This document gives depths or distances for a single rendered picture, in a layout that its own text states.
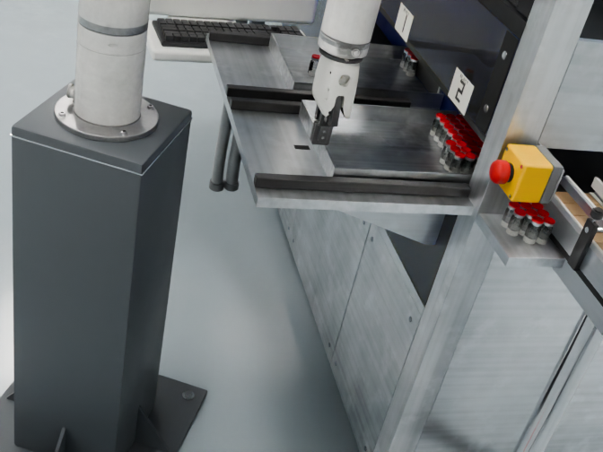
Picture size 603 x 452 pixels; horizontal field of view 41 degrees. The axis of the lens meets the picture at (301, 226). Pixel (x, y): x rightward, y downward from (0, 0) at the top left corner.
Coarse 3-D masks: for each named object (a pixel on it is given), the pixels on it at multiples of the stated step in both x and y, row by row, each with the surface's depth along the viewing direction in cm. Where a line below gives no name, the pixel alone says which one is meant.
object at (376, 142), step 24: (312, 120) 154; (360, 120) 166; (384, 120) 168; (408, 120) 169; (432, 120) 170; (312, 144) 153; (336, 144) 155; (360, 144) 157; (384, 144) 159; (408, 144) 161; (432, 144) 163; (336, 168) 141; (360, 168) 142; (384, 168) 151; (408, 168) 153; (432, 168) 154
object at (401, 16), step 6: (402, 6) 180; (402, 12) 180; (408, 12) 176; (402, 18) 180; (408, 18) 176; (396, 24) 183; (402, 24) 180; (408, 24) 176; (408, 30) 176; (402, 36) 179
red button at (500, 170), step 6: (498, 162) 132; (504, 162) 132; (492, 168) 133; (498, 168) 132; (504, 168) 131; (510, 168) 132; (492, 174) 133; (498, 174) 132; (504, 174) 131; (510, 174) 132; (492, 180) 134; (498, 180) 132; (504, 180) 132
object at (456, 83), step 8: (456, 72) 154; (456, 80) 154; (464, 80) 151; (456, 88) 154; (464, 88) 151; (472, 88) 148; (464, 96) 151; (456, 104) 154; (464, 104) 150; (464, 112) 150
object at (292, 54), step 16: (272, 48) 186; (288, 48) 190; (304, 48) 191; (384, 48) 196; (400, 48) 197; (288, 64) 183; (304, 64) 185; (368, 64) 192; (384, 64) 194; (288, 80) 172; (304, 80) 177; (368, 80) 184; (384, 80) 186; (400, 80) 188; (416, 80) 189; (384, 96) 174; (400, 96) 175; (416, 96) 176; (432, 96) 176
